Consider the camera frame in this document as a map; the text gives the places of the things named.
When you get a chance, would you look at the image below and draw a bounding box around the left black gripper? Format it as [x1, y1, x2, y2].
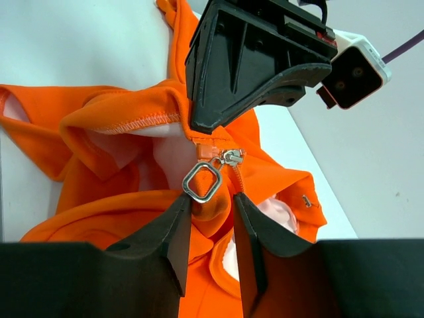
[185, 1, 337, 134]

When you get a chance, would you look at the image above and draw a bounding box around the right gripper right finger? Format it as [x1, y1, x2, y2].
[234, 193, 423, 317]

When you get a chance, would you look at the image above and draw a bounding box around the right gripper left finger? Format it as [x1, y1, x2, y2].
[1, 194, 191, 317]

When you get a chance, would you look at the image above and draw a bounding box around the metal zipper slider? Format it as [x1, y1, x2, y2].
[182, 149, 245, 204]

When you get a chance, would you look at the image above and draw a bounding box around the orange zip jacket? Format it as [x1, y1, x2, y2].
[1, 1, 326, 317]

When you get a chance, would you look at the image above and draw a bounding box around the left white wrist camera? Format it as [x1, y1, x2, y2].
[317, 30, 392, 109]

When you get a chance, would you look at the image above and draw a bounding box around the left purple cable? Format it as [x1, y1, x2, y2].
[380, 29, 424, 64]

